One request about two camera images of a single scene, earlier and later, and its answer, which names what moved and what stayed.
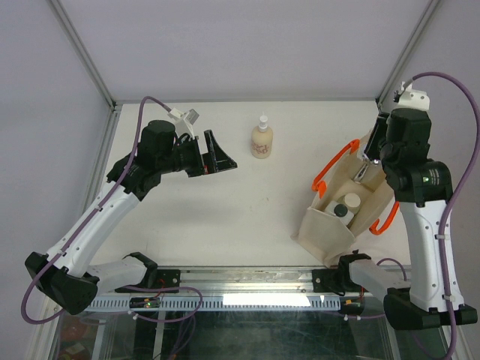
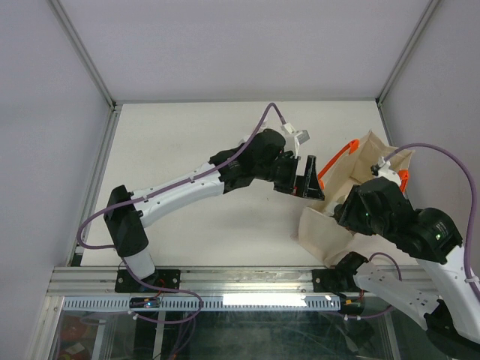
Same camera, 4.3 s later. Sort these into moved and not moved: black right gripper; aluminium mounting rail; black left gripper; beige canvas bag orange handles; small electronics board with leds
Moved: black right gripper; black left gripper
Not moved: small electronics board with leds; aluminium mounting rail; beige canvas bag orange handles
